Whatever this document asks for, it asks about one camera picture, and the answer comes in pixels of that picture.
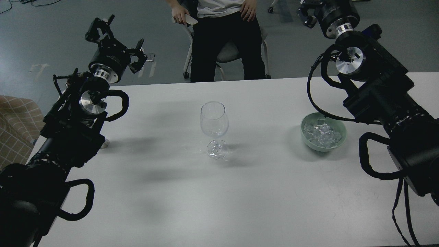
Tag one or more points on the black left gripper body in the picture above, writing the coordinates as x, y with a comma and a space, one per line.
110, 60

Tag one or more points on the pile of ice cubes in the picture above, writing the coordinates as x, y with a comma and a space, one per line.
320, 133

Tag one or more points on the beige checked cloth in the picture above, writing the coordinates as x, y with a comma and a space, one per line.
21, 121

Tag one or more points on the grey floor plate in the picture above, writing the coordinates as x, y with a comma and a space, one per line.
150, 57

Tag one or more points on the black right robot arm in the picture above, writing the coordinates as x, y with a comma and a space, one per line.
377, 88

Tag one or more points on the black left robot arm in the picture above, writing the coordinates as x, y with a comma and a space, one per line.
33, 195

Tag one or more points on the clear wine glass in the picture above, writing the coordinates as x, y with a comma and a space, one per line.
214, 123

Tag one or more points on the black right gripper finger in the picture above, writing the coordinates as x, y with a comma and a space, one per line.
302, 11

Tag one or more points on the white office chair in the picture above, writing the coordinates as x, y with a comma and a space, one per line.
228, 53

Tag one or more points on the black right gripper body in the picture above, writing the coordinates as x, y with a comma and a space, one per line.
334, 13

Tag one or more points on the green bowl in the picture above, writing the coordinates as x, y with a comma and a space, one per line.
336, 123

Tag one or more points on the seated person in black trousers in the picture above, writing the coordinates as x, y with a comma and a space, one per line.
221, 21

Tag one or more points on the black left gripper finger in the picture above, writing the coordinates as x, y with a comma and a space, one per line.
138, 52
100, 30

